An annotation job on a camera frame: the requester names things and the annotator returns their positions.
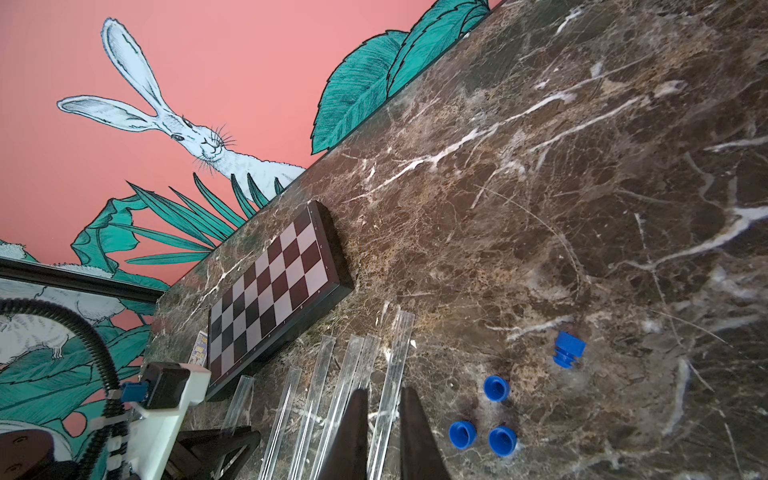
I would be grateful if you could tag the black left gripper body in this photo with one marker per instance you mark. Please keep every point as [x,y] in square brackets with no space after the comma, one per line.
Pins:
[197,453]

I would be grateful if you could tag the blue rubber stopper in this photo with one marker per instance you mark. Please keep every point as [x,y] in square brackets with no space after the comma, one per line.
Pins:
[503,441]
[568,350]
[496,389]
[462,434]

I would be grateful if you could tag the clear test tube blue stopper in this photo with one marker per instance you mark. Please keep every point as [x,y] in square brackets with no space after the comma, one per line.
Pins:
[340,395]
[366,362]
[390,394]
[238,414]
[279,424]

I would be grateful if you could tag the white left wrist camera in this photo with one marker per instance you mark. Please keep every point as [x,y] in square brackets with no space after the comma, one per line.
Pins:
[156,414]

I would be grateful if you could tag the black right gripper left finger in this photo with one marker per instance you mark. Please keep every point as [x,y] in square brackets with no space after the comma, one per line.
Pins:
[347,458]

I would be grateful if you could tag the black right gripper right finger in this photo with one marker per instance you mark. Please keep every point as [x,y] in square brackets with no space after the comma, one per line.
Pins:
[420,456]

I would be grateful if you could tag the black frame post left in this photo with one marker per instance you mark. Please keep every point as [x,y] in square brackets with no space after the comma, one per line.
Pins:
[17,270]

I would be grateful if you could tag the brown checkered chess board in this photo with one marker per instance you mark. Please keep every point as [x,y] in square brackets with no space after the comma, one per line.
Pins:
[300,277]

